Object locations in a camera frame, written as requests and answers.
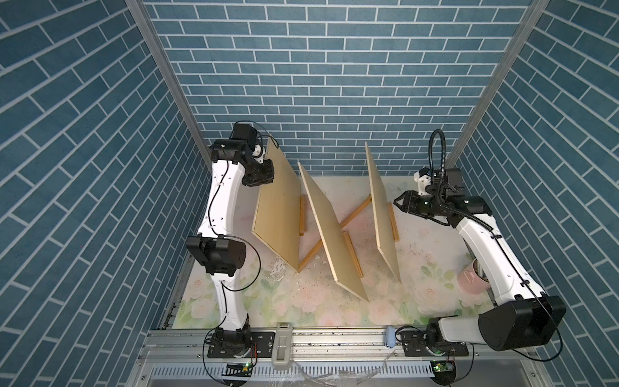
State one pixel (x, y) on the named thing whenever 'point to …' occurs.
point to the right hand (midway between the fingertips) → (401, 203)
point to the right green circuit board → (444, 368)
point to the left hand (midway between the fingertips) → (278, 178)
